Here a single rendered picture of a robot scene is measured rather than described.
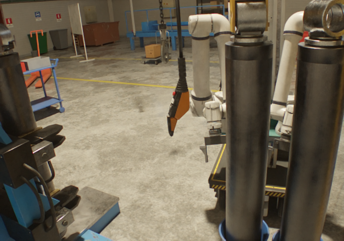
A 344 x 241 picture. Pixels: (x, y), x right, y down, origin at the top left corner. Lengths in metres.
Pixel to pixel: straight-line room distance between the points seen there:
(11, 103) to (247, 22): 1.34
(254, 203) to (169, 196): 1.25
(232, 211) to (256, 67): 0.80
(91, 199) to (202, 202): 0.96
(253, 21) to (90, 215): 1.87
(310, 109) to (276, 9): 1.02
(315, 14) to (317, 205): 0.86
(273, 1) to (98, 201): 2.07
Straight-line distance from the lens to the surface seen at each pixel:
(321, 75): 1.18
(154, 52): 8.32
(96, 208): 2.45
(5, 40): 1.81
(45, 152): 1.63
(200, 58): 1.86
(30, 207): 1.71
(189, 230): 2.33
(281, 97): 1.74
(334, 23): 1.29
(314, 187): 1.40
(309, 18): 1.21
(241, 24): 1.21
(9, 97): 1.79
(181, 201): 2.60
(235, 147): 1.36
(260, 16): 1.22
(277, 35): 2.09
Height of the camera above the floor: 1.65
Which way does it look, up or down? 21 degrees down
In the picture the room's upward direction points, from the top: 4 degrees counter-clockwise
